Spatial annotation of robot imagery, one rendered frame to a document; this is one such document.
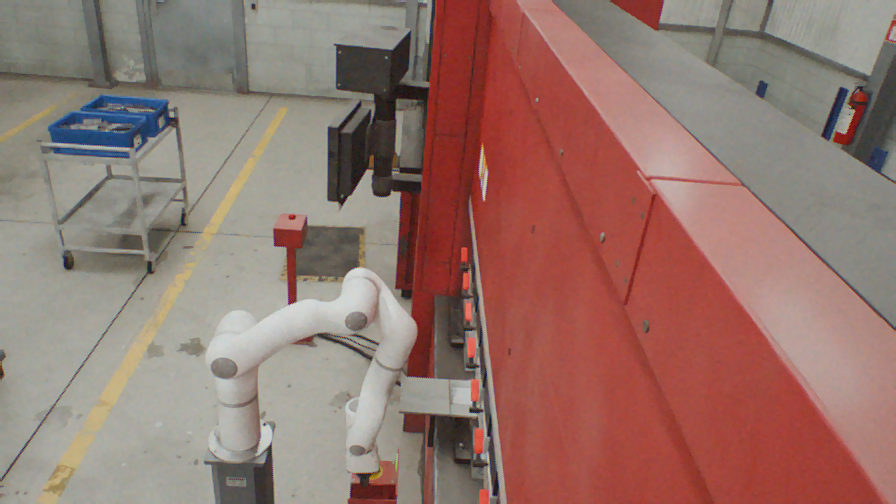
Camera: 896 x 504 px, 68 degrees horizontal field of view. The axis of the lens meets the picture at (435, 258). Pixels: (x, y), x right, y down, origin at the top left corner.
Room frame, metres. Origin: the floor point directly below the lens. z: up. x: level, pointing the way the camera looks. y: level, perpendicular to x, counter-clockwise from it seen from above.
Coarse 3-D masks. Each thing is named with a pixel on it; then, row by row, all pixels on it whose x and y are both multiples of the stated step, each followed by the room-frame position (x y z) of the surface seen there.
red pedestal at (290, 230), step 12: (288, 216) 3.42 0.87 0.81; (300, 216) 3.46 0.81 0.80; (276, 228) 3.29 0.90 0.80; (288, 228) 3.30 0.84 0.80; (300, 228) 3.31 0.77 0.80; (276, 240) 3.28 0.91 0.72; (288, 240) 3.29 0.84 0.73; (300, 240) 3.29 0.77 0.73; (288, 252) 3.36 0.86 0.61; (288, 264) 3.36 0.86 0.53; (288, 276) 3.36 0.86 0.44; (288, 288) 3.36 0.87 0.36; (288, 300) 3.36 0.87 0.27; (312, 336) 3.37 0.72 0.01
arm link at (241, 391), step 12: (240, 312) 1.56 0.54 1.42; (228, 324) 1.50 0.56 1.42; (240, 324) 1.51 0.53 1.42; (252, 324) 1.54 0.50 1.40; (252, 372) 1.50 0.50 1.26; (216, 384) 1.46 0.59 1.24; (228, 384) 1.44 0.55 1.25; (240, 384) 1.45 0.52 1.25; (252, 384) 1.47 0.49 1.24; (216, 396) 1.45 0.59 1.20; (228, 396) 1.43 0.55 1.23; (240, 396) 1.43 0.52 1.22; (252, 396) 1.46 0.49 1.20
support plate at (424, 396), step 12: (408, 384) 1.82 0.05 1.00; (420, 384) 1.83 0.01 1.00; (432, 384) 1.83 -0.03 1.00; (444, 384) 1.84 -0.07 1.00; (456, 384) 1.85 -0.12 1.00; (468, 384) 1.85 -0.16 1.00; (408, 396) 1.76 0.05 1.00; (420, 396) 1.76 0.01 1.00; (432, 396) 1.77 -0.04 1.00; (444, 396) 1.78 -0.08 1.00; (408, 408) 1.70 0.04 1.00; (420, 408) 1.70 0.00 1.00; (432, 408) 1.71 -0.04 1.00; (444, 408) 1.72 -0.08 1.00; (456, 408) 1.72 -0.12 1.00; (468, 408) 1.73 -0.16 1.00
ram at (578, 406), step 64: (512, 64) 1.85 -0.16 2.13; (512, 128) 1.68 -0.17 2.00; (512, 192) 1.53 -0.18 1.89; (512, 256) 1.39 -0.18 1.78; (576, 256) 0.87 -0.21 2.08; (512, 320) 1.26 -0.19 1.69; (576, 320) 0.80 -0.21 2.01; (512, 384) 1.14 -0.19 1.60; (576, 384) 0.73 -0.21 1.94; (640, 384) 0.54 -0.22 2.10; (512, 448) 1.03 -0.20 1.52; (576, 448) 0.67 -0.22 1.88; (640, 448) 0.50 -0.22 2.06
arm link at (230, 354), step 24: (360, 288) 1.49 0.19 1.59; (288, 312) 1.48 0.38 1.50; (312, 312) 1.46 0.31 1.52; (336, 312) 1.41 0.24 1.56; (360, 312) 1.41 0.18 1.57; (216, 336) 1.45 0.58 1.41; (240, 336) 1.43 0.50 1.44; (264, 336) 1.44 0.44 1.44; (288, 336) 1.45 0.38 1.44; (216, 360) 1.38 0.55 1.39; (240, 360) 1.39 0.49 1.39; (264, 360) 1.43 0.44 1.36
